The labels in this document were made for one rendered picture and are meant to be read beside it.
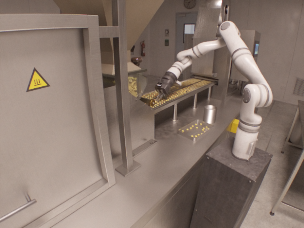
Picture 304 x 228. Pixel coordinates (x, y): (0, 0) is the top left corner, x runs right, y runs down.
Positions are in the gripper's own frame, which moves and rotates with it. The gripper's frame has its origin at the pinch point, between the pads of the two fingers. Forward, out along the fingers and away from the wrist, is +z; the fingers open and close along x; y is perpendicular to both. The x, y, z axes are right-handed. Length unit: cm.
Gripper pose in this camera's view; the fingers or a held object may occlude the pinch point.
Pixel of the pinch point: (155, 101)
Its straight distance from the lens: 94.1
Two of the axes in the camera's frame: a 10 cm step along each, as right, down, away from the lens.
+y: -3.4, -6.1, -7.1
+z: -5.5, 7.5, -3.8
